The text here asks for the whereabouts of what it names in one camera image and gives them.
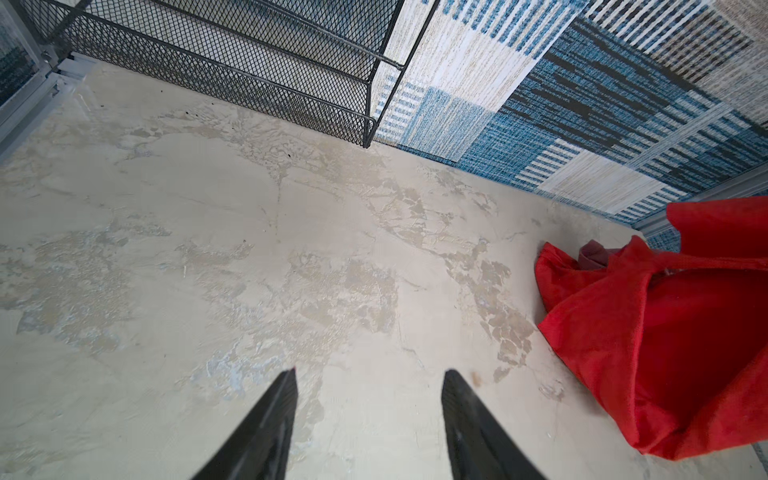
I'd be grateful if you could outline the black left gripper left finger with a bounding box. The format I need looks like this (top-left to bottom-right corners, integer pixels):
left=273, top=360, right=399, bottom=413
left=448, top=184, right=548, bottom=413
left=194, top=368, right=298, bottom=480

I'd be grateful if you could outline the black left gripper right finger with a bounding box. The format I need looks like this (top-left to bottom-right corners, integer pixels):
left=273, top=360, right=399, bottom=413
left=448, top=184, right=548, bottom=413
left=441, top=369, right=544, bottom=480

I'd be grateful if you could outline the red cloth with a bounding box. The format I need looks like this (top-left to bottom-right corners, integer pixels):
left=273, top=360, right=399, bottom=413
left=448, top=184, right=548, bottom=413
left=535, top=197, right=767, bottom=460

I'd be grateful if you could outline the maroon cloth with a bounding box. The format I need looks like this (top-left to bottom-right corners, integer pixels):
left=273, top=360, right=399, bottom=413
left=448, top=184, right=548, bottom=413
left=577, top=240, right=621, bottom=271

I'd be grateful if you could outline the black mesh shelf rack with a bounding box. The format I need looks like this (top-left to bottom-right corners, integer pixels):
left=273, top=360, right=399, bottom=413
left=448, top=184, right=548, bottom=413
left=13, top=1, right=437, bottom=147

